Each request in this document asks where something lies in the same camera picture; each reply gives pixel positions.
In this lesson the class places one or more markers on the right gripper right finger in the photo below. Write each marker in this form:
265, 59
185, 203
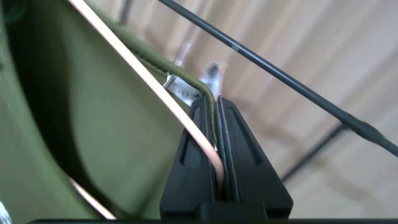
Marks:
252, 174

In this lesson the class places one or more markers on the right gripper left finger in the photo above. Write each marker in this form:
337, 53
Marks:
189, 174

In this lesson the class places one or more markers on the pink clothes hanger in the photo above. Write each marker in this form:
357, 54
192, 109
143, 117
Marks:
149, 77

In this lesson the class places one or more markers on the green garment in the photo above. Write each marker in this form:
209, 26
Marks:
93, 124

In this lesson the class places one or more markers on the black clothes rack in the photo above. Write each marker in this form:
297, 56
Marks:
280, 73

